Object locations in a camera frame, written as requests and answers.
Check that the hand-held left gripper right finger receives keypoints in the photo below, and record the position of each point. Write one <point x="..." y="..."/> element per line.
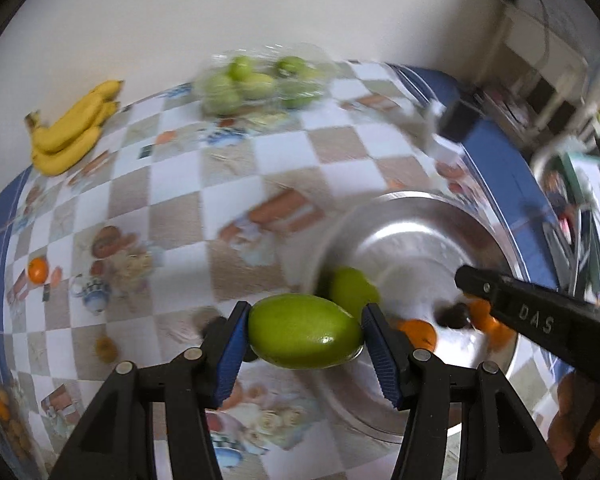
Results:
<point x="382" y="360"/>

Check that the white charger stand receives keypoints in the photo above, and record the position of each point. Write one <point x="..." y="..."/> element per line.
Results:
<point x="437" y="135"/>

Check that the large green jujube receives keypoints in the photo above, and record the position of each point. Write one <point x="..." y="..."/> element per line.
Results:
<point x="302" y="331"/>
<point x="352" y="290"/>

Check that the tan longan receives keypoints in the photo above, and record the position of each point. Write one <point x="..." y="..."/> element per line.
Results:
<point x="105" y="348"/>

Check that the black charger block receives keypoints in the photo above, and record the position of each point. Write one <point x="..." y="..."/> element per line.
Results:
<point x="459" y="120"/>

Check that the pile of boxed longans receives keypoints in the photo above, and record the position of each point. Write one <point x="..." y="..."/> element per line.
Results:
<point x="17" y="432"/>

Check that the yellow banana bunch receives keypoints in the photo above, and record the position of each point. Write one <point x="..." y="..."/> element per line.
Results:
<point x="65" y="140"/>

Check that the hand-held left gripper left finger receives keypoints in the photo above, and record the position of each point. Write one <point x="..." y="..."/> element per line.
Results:
<point x="232" y="355"/>

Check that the pile of small green jujubes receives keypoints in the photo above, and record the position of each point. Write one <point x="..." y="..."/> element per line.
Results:
<point x="250" y="85"/>

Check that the round metal basin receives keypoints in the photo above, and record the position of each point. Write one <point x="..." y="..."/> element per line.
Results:
<point x="430" y="240"/>

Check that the orange beside longans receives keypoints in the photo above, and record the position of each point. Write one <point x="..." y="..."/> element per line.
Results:
<point x="1" y="406"/>

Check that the person's right hand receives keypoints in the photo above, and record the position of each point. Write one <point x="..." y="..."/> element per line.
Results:
<point x="562" y="425"/>

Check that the clear plastic longan box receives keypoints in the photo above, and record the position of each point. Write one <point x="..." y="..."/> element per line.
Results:
<point x="10" y="427"/>

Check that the clear plastic fruit box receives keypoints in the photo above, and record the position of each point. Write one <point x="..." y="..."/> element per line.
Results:
<point x="260" y="80"/>

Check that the small orange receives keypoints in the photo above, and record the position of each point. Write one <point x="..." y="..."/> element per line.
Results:
<point x="37" y="269"/>

